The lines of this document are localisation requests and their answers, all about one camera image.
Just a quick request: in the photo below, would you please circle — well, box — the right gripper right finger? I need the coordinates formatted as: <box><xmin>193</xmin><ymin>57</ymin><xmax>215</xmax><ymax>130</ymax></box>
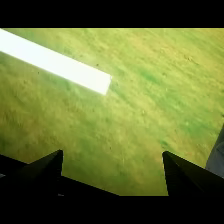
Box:
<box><xmin>162</xmin><ymin>150</ymin><xmax>224</xmax><ymax>197</ymax></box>

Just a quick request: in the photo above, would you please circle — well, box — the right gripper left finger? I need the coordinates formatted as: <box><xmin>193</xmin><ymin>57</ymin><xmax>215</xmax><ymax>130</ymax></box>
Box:
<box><xmin>0</xmin><ymin>149</ymin><xmax>120</xmax><ymax>197</ymax></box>

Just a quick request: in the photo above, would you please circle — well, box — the black garment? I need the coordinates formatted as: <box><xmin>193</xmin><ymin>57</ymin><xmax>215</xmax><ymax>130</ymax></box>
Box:
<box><xmin>205</xmin><ymin>123</ymin><xmax>224</xmax><ymax>180</ymax></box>

